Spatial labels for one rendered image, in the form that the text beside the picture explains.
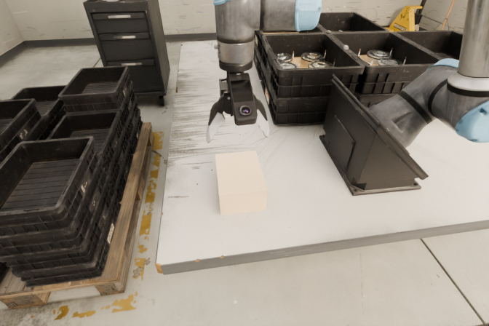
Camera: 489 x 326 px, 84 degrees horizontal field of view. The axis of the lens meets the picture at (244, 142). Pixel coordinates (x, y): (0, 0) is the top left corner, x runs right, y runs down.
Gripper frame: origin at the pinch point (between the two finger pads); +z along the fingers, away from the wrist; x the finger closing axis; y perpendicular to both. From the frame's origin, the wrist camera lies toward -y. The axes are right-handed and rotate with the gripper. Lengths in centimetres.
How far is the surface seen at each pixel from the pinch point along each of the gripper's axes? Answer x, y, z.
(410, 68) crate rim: -62, 26, -5
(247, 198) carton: -1.1, -7.8, 11.9
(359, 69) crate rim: -44, 27, -5
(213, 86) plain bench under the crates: 3, 68, 17
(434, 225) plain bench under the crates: -47, -19, 17
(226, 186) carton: 3.8, -5.0, 9.8
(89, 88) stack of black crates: 82, 122, 37
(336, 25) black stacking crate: -71, 104, 1
